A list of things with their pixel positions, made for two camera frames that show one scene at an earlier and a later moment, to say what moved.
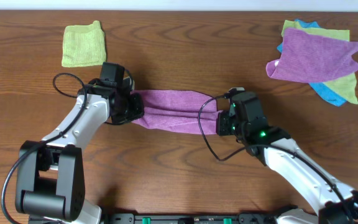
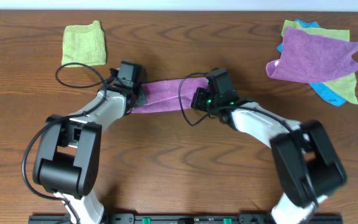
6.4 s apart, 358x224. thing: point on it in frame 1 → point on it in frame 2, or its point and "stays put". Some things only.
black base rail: (171, 218) stays put
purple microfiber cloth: (177, 111) → (164, 95)
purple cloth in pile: (310, 58) stays put
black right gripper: (222, 119) → (197, 102)
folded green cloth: (84, 45) stays put
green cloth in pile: (346, 87) stays put
